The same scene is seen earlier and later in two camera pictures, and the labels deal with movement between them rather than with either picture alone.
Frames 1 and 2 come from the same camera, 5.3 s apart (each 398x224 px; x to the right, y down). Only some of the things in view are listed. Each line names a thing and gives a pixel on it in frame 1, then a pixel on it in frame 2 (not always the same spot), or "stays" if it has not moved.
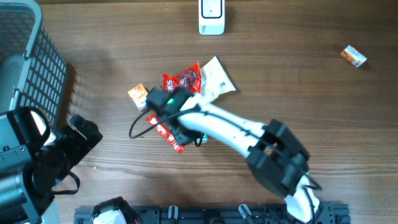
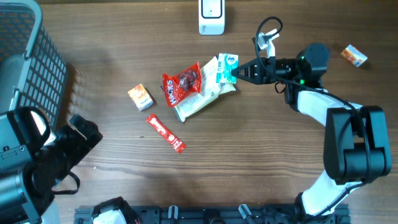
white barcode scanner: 211,17 stays
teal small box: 205,138 to 226,62
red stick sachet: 152,119 stays
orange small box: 353,56 stays
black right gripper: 183,139 to 260,77
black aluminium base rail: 330,213 stays
